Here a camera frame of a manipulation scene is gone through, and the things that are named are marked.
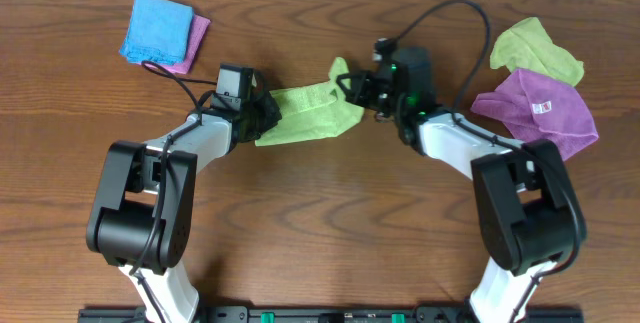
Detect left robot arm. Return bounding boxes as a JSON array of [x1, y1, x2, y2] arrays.
[[86, 90, 281, 322]]

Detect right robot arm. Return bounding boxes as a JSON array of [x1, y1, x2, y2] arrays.
[[336, 65, 586, 322]]

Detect folded blue cloth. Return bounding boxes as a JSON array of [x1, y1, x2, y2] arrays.
[[119, 0, 194, 65]]

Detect right black cable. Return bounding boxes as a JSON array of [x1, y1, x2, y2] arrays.
[[394, 0, 586, 323]]

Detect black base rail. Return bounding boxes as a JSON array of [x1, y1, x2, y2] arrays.
[[77, 305, 585, 323]]

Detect light green cloth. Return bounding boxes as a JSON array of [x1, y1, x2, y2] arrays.
[[255, 57, 364, 147]]

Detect folded pink cloth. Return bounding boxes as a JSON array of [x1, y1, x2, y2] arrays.
[[162, 15, 211, 74]]

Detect crumpled purple cloth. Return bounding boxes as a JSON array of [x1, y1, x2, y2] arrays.
[[471, 68, 599, 160]]

